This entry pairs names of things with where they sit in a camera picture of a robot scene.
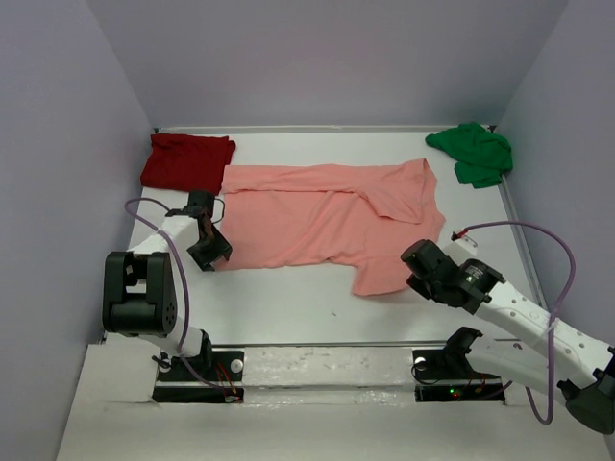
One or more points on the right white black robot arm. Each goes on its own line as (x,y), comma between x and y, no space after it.
(545,355)

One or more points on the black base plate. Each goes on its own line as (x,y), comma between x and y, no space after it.
(195,381)
(447,377)

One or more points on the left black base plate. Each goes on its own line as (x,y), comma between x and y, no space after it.
(195,381)

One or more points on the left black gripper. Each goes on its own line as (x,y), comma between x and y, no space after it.
(221,248)

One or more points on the pink t shirt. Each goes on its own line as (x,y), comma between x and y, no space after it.
(359,216)

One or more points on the red folded t shirt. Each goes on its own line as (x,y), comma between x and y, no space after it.
(183,162)

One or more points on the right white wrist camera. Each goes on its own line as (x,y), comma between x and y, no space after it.
(463,245)

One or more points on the green crumpled t shirt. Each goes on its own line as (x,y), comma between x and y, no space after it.
(481,157)

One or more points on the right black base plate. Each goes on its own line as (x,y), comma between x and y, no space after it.
(447,377)

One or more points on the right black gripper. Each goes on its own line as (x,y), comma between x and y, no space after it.
(418,285)

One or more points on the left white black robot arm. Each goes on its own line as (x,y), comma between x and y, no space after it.
(145,290)

